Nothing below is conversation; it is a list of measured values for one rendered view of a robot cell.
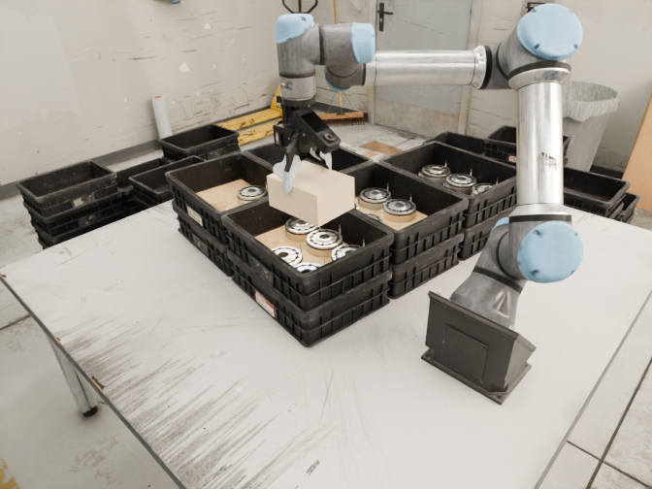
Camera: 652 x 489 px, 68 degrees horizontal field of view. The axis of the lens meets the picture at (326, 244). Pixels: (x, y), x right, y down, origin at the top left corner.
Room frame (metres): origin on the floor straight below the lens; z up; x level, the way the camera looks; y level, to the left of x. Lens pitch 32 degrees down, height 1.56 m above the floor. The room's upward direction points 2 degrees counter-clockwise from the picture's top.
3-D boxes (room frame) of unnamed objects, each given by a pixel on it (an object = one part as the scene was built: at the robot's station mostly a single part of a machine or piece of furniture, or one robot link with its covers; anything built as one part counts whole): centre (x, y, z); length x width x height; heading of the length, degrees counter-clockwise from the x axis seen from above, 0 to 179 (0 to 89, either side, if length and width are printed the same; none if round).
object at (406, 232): (1.31, -0.18, 0.92); 0.40 x 0.30 x 0.02; 37
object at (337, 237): (1.17, 0.00, 0.86); 0.10 x 0.10 x 0.01
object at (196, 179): (1.45, 0.30, 0.87); 0.40 x 0.30 x 0.11; 37
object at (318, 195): (1.01, 0.03, 1.08); 0.16 x 0.12 x 0.07; 46
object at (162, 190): (2.32, 0.75, 0.37); 0.40 x 0.30 x 0.45; 136
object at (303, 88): (1.03, 0.05, 1.32); 0.08 x 0.08 x 0.05
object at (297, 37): (1.03, 0.04, 1.40); 0.09 x 0.08 x 0.11; 93
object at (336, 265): (1.13, 0.06, 0.92); 0.40 x 0.30 x 0.02; 37
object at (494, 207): (1.50, -0.42, 0.87); 0.40 x 0.30 x 0.11; 37
